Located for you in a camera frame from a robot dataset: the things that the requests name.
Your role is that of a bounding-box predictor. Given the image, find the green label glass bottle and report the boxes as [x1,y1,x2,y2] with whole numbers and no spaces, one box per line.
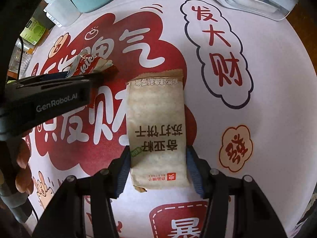
[20,17,47,45]

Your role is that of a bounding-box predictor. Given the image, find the white squeeze bottle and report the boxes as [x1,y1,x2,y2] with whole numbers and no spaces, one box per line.
[45,0,81,27]

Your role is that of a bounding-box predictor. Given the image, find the person left hand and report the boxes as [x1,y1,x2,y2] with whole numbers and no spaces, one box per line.
[15,139,34,195]

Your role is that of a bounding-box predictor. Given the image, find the clear drinking glass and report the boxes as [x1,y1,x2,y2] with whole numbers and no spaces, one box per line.
[9,46,32,75]

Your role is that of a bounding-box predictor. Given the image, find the beige soda cracker pack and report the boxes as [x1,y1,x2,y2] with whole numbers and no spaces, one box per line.
[126,69,189,192]

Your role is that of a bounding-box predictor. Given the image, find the small red candy wrapper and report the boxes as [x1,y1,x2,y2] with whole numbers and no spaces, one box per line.
[66,54,116,77]

